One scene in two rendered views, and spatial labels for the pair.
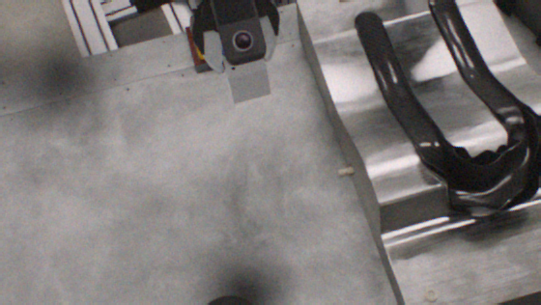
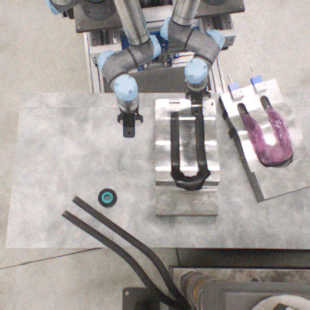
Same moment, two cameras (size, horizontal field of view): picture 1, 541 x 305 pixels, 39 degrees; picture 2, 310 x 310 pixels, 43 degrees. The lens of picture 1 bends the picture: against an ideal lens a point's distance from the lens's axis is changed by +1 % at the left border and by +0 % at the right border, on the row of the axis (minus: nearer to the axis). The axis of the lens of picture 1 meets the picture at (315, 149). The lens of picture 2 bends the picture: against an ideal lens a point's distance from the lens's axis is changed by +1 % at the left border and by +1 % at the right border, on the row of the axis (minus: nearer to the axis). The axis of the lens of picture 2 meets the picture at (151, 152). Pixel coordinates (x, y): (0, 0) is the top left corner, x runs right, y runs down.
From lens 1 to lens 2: 79 cm
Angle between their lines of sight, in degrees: 17
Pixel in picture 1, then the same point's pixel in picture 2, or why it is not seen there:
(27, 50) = (65, 34)
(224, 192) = (117, 154)
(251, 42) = (131, 133)
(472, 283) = (175, 207)
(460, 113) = (188, 159)
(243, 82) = not seen: hidden behind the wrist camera
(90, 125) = (83, 119)
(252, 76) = not seen: hidden behind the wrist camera
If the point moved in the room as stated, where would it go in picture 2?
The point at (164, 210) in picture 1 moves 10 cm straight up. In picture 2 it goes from (98, 155) to (95, 149)
